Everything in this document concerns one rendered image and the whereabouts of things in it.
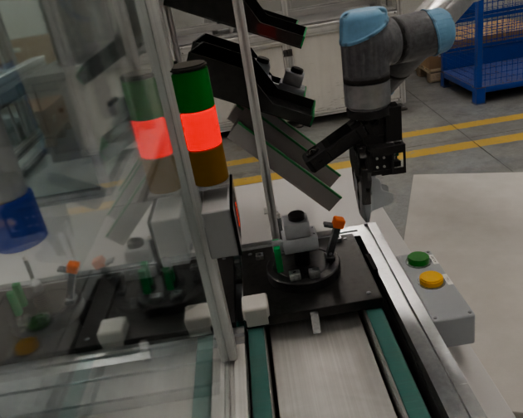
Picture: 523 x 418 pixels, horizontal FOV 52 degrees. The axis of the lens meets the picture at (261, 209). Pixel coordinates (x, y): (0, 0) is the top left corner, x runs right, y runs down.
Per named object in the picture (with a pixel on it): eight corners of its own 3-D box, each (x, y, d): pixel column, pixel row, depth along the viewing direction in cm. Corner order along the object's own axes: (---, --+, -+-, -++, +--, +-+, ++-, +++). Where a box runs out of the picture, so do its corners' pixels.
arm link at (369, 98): (348, 89, 84) (338, 79, 91) (350, 117, 86) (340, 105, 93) (395, 81, 84) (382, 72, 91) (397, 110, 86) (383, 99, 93)
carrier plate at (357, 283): (353, 240, 114) (352, 231, 113) (383, 307, 92) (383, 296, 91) (241, 259, 114) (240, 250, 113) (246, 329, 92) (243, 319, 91)
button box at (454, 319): (431, 275, 107) (430, 249, 104) (475, 343, 88) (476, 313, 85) (396, 281, 107) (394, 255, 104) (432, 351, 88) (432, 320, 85)
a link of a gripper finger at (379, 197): (397, 225, 95) (395, 177, 91) (364, 230, 95) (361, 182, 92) (392, 217, 98) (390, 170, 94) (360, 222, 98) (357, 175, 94)
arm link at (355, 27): (403, 4, 81) (354, 14, 78) (404, 77, 85) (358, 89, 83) (373, 3, 88) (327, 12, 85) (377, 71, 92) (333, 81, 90)
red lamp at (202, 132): (222, 135, 73) (215, 100, 71) (222, 147, 68) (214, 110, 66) (186, 142, 73) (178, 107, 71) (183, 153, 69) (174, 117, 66)
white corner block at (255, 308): (270, 309, 96) (266, 291, 95) (271, 325, 92) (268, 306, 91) (244, 313, 97) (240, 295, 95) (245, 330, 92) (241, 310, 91)
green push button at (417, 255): (425, 258, 103) (425, 249, 102) (432, 269, 100) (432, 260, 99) (404, 261, 103) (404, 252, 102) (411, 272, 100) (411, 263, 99)
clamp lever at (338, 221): (333, 251, 102) (344, 216, 99) (335, 257, 100) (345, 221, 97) (315, 249, 102) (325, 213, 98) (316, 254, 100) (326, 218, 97)
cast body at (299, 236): (315, 238, 102) (311, 205, 99) (319, 250, 98) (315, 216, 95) (271, 245, 102) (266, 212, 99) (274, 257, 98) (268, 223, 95)
